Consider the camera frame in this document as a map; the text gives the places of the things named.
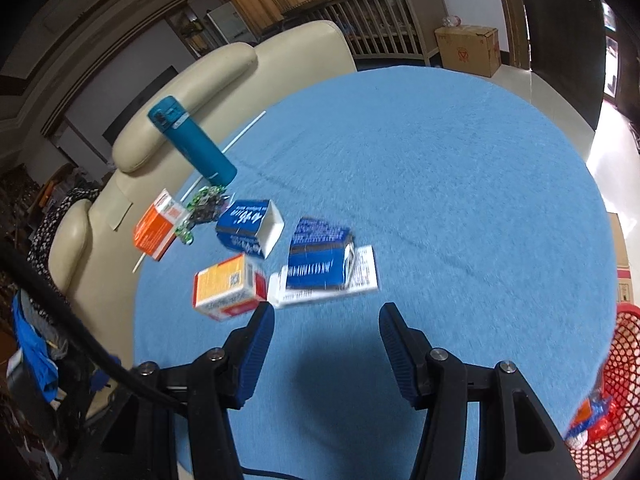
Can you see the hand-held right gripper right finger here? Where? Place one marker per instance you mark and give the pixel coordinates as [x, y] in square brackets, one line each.
[397, 350]

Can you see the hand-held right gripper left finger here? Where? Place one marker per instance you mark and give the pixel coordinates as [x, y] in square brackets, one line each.
[255, 350]

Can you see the white medicine box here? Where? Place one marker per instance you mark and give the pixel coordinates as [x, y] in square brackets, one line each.
[362, 270]

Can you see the crushed blue toothpaste box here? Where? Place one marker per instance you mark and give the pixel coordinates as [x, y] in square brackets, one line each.
[315, 265]

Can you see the orange plastic bag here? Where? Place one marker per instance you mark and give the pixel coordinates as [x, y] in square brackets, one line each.
[585, 415]

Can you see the red plastic basket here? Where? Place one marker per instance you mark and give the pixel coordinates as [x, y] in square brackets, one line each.
[620, 355]

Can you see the yellow-red medicine box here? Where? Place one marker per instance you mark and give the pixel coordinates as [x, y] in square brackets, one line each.
[225, 285]

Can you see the green foil wrapper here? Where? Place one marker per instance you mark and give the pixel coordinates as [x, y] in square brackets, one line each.
[205, 205]

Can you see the orange medicine box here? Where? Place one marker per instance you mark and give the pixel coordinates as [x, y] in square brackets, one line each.
[155, 232]

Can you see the teal thermos bottle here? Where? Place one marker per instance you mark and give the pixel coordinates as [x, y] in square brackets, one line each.
[195, 142]

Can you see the thin white stick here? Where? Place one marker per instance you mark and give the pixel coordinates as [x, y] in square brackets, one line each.
[245, 131]

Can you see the blue cloth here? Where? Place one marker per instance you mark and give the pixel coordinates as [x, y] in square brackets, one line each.
[30, 345]

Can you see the dotted dark cloth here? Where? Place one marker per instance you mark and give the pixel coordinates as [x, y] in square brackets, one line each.
[55, 225]

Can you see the plain cardboard box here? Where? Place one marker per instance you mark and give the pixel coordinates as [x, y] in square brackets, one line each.
[620, 255]

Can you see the beige leather sofa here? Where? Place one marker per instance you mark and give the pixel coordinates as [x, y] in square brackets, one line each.
[225, 70]

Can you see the cardboard box with red mark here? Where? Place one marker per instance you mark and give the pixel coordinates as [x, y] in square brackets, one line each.
[465, 52]

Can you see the dark display shelf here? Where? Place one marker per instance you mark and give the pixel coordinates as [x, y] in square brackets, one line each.
[189, 30]

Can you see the white appliance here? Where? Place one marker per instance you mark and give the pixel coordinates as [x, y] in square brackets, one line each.
[229, 22]

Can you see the wooden crib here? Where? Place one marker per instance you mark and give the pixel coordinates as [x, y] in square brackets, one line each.
[380, 20]

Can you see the clear plastic bottle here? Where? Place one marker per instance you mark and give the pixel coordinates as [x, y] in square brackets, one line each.
[452, 21]

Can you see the dark wooden door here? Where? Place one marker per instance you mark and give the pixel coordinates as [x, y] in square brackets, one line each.
[560, 35]

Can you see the black wall television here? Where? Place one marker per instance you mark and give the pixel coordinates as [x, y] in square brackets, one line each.
[145, 110]

